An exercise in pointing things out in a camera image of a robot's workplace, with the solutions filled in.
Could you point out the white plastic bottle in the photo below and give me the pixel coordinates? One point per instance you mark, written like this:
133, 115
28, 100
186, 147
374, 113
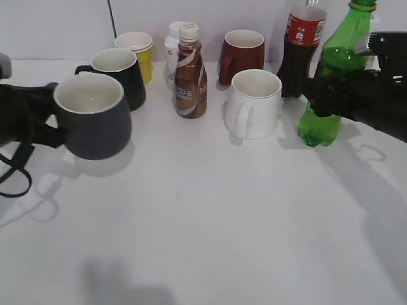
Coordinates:
172, 52

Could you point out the white ceramic mug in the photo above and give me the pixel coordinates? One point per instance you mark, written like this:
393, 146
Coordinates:
253, 104

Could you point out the cola bottle red label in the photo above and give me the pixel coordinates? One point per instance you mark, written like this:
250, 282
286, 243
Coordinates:
305, 25

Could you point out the black ceramic mug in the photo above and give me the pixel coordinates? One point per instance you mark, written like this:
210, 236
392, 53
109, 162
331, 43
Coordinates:
123, 65

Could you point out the yellow paper cup stack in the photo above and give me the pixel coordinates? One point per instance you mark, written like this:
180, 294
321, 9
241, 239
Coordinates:
141, 44

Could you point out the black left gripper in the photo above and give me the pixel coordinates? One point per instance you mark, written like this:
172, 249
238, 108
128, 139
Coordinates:
24, 113

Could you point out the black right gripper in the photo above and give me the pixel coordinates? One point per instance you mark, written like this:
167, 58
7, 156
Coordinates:
368, 99

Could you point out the green plastic soda bottle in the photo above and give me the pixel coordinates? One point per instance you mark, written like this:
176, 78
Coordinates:
337, 59

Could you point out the dark red ceramic mug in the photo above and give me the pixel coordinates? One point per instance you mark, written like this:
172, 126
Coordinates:
242, 50

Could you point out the dark grey ceramic mug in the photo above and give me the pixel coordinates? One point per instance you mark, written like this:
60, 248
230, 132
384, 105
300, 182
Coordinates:
93, 110

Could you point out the brown Nescafe coffee bottle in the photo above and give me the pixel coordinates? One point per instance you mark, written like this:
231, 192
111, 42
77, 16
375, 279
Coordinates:
191, 78

